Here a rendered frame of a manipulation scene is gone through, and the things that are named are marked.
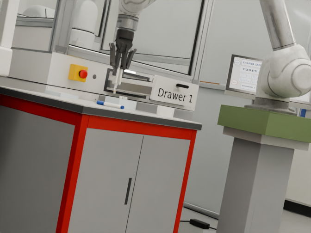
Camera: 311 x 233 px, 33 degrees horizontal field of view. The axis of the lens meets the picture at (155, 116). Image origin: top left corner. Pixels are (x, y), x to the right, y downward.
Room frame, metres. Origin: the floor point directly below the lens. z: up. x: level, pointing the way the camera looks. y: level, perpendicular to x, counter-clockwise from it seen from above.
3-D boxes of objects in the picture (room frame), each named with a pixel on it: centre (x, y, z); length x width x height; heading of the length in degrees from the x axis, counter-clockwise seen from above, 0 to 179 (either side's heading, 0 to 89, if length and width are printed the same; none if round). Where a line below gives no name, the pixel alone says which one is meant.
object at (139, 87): (2.59, 0.08, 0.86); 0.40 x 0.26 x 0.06; 46
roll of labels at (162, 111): (2.18, -0.04, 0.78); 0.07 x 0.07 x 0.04
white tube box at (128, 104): (2.27, 0.16, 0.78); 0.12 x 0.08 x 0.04; 35
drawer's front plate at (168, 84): (2.45, -0.07, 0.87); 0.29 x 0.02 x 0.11; 136
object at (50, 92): (2.26, 0.41, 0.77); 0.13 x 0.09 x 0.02; 42
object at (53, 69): (3.03, 0.48, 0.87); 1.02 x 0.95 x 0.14; 136
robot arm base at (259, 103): (2.46, -0.53, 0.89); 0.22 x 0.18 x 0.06; 115
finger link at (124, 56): (2.32, 0.18, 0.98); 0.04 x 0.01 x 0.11; 35
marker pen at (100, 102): (2.08, 0.18, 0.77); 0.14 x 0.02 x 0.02; 52
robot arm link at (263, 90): (2.44, -0.51, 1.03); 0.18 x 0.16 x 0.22; 9
